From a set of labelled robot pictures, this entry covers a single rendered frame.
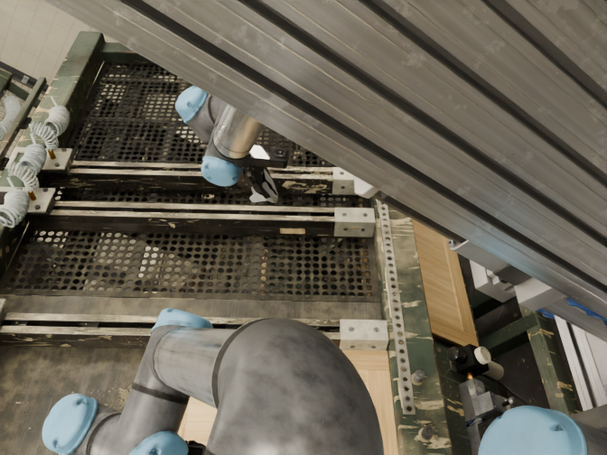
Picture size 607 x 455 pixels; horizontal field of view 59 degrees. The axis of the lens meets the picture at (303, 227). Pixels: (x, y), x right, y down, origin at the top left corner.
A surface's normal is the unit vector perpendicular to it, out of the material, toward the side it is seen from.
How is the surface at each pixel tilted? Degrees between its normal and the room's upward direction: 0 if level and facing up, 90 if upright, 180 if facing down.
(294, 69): 90
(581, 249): 90
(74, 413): 28
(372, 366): 56
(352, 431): 94
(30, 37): 90
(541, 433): 7
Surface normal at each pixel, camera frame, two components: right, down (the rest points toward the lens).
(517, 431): -0.77, -0.51
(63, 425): -0.44, -0.58
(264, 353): -0.30, -0.88
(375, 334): 0.03, -0.66
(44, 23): -0.03, 0.77
